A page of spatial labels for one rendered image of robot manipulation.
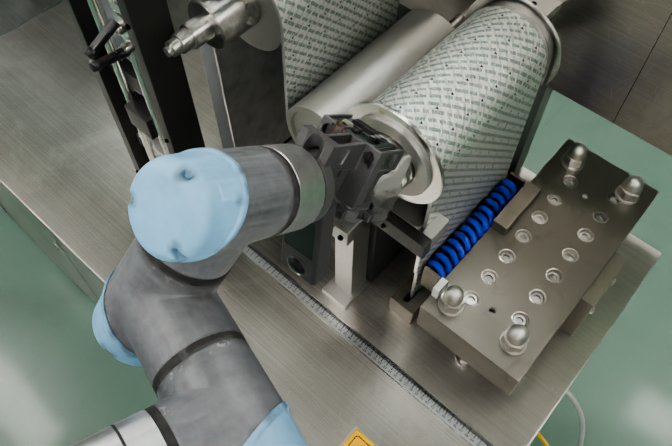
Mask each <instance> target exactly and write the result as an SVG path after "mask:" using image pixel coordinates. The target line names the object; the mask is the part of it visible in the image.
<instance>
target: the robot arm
mask: <svg viewBox="0 0 672 446"><path fill-rule="evenodd" d="M352 117H353V115H352V114H324V116H323V118H322V120H321V122H320V124H319V126H318V128H315V127H314V126H313V125H302V127H301V129H300V132H299V134H298V136H297V138H296V140H295V142H294V144H272V145H260V146H245V147H233V148H220V149H214V148H193V149H188V150H185V151H182V152H180V153H175V154H169V155H163V156H160V157H157V158H154V159H152V160H151V161H149V162H148V163H146V164H145V165H144V166H143V167H142V168H141V169H140V170H139V172H138V173H137V174H136V176H135V178H134V180H133V182H132V185H131V188H130V192H131V194H132V196H131V203H130V204H129V205H128V215H129V220H130V224H131V227H132V230H133V232H134V235H135V238H134V240H133V242H132V243H131V245H130V247H129V248H128V250H127V252H126V253H125V255H124V256H123V258H122V260H121V261H120V263H119V265H118V266H117V268H116V269H114V270H113V272H112V273H111V274H110V276H109V277H108V279H107V280H106V282H105V285H104V287H103V291H102V294H101V297H100V299H99V301H98V303H97V305H96V307H95V309H94V312H93V316H92V327H93V332H94V335H95V337H96V339H97V341H98V343H99V344H100V346H101V347H102V348H103V349H107V350H108V351H109V352H110V353H111V354H113V357H114V358H115V359H116V360H118V361H120V362H122V363H125V364H128V365H132V366H139V367H143V369H144V371H145V373H146V375H147V377H148V379H149V381H150V383H151V385H152V387H153V389H154V392H155V394H156V396H157V398H158V400H159V402H157V403H155V404H152V405H151V406H150V407H148V408H146V409H143V410H141V411H139V412H137V413H135V414H132V415H130V416H128V417H126V418H124V419H122V420H120V421H118V422H116V423H114V424H112V425H110V426H108V427H106V428H104V429H102V430H100V431H98V432H96V433H94V434H92V435H90V436H88V437H86V438H84V439H81V440H79V441H77V442H75V443H73V444H71V445H69V446H308V445H307V443H306V441H305V440H304V438H303V436H302V434H301V432H300V430H299V429H298V427H297V425H296V423H295V421H294V419H293V417H292V416H291V414H290V412H289V405H288V403H287V402H286V401H283V400H282V398H281V397H280V395H279V393H278V392H277V390H276V389H275V387H274V385H273V384H272V382H271V380H270V379H269V377H268V375H267V374H266V372H265V371H264V369H263V367H262V366H261V364H260V362H259V361H258V359H257V357H256V356H255V354H254V353H253V351H252V349H251V348H250V346H249V344H248V343H247V341H246V339H245V338H244V335H243V334H242V332H241V330H240V329H239V327H238V325H237V324H236V322H235V321H234V319H233V317H232V316H231V314H230V312H229V311H228V309H227V307H226V306H225V304H224V302H223V301H222V299H221V298H220V296H219V295H218V293H217V289H218V287H219V286H220V284H221V283H222V282H223V280H224V279H225V277H226V276H227V274H228V273H229V272H230V270H231V268H232V266H233V264H234V263H235V261H236V260H237V258H238V257H239V256H240V254H241V253H242V251H243V250H244V249H245V248H246V247H247V246H248V245H249V244H251V243H253V242H256V241H259V240H263V239H266V238H270V237H273V236H278V235H282V234H283V237H282V258H281V262H282V264H283V265H284V266H285V267H287V268H288V269H289V270H291V271H292V272H294V273H295V274H296V275H298V276H299V277H301V278H302V279H303V280H305V281H306V282H308V283H309V284H310V285H313V286H314V285H316V284H317V283H318V282H319V281H320V280H321V279H322V278H323V277H324V276H325V275H326V274H327V272H328V264H329V256H330V249H331V241H332V234H333V226H334V219H335V217H336V218H338V219H340V220H342V221H345V222H352V223H354V222H360V221H361V220H363V221H365V222H366V223H369V222H371V221H382V220H385V219H386V218H387V217H388V215H389V214H390V212H391V210H392V208H393V205H394V204H395V202H396V200H397V198H398V196H399V194H400V192H401V190H402V187H403V186H402V181H403V178H404V176H405V174H406V171H407V169H408V167H409V164H410V162H411V156H410V155H406V156H405V157H403V158H402V156H403V154H404V152H405V151H406V150H404V149H397V150H396V146H394V145H393V144H391V143H390V142H388V141H387V140H386V139H384V138H383V137H382V136H380V135H379V132H378V131H376V130H375V129H373V128H372V127H370V126H369V125H367V124H366V123H364V122H363V121H361V120H360V119H354V118H352ZM393 155H395V156H394V158H393V160H392V162H391V164H390V166H389V167H387V165H388V164H389V162H390V160H391V158H392V156H393ZM401 158H402V159H401ZM400 160H401V161H400ZM388 171H391V172H390V173H388V174H386V173H387V172H388Z"/></svg>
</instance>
